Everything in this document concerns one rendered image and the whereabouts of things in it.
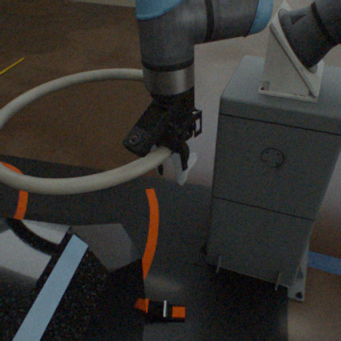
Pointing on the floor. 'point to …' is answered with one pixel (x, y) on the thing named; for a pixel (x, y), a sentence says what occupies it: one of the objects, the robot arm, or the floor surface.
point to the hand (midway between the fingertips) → (168, 177)
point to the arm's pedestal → (270, 176)
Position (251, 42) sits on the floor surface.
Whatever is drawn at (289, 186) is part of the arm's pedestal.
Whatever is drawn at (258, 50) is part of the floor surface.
